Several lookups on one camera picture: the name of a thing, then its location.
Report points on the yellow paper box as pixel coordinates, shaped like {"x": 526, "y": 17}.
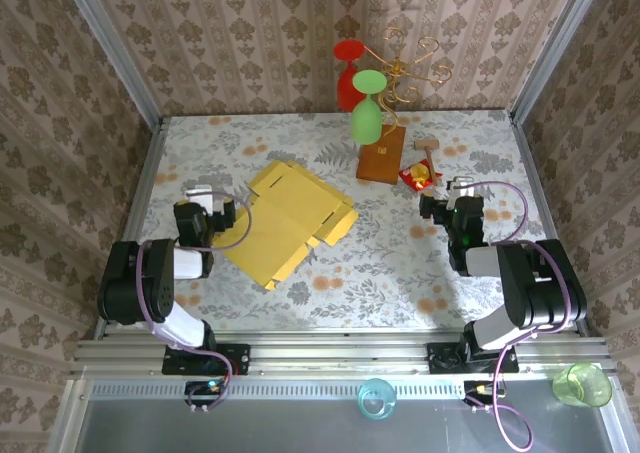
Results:
{"x": 280, "y": 213}

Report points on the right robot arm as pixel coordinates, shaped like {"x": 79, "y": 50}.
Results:
{"x": 530, "y": 283}

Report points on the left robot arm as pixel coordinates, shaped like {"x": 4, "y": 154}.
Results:
{"x": 150, "y": 283}

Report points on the red snack packet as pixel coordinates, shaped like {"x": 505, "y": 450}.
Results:
{"x": 415, "y": 175}

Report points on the small wooden mallet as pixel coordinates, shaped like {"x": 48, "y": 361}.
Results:
{"x": 425, "y": 145}

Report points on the brown wooden rack base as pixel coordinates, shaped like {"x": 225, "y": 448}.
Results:
{"x": 382, "y": 163}

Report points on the green plastic wine glass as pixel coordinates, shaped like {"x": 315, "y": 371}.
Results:
{"x": 366, "y": 123}

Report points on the floral patterned tablecloth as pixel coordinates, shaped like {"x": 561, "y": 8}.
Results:
{"x": 350, "y": 273}

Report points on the black connector board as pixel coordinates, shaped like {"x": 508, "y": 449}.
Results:
{"x": 480, "y": 389}
{"x": 200, "y": 388}

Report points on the red plastic wine glass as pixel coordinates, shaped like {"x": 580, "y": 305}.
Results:
{"x": 348, "y": 52}

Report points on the clear blue plastic cup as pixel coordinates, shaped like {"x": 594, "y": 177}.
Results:
{"x": 377, "y": 398}

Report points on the clear green plastic cup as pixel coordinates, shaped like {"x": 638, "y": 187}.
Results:
{"x": 582, "y": 385}

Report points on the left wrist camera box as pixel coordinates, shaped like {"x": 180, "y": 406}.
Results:
{"x": 200, "y": 195}

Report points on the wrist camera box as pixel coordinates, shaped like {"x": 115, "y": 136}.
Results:
{"x": 200, "y": 195}
{"x": 462, "y": 180}

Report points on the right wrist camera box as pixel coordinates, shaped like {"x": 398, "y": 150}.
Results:
{"x": 462, "y": 180}

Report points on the aluminium table side rail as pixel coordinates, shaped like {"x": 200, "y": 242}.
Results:
{"x": 542, "y": 198}
{"x": 154, "y": 140}

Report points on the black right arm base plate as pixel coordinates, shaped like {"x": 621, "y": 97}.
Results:
{"x": 442, "y": 358}

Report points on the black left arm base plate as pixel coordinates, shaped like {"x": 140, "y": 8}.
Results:
{"x": 235, "y": 358}

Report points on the aluminium mounting rail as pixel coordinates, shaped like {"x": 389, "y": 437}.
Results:
{"x": 340, "y": 353}

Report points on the aluminium frame post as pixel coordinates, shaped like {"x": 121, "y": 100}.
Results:
{"x": 111, "y": 48}
{"x": 556, "y": 48}

